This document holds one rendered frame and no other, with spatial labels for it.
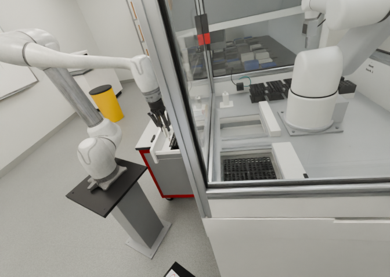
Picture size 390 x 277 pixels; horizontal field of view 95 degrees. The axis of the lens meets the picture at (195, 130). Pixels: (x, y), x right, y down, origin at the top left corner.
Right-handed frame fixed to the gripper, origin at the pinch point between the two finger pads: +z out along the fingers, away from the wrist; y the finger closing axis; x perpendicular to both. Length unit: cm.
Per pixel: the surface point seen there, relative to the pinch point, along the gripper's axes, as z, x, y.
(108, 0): -112, 422, -249
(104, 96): 40, 184, -192
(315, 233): 18, -44, 63
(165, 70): -45, -45, 29
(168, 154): 13.0, -5.2, -1.3
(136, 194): 43, -13, -33
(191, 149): -25, -46, 30
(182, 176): 61, 18, -11
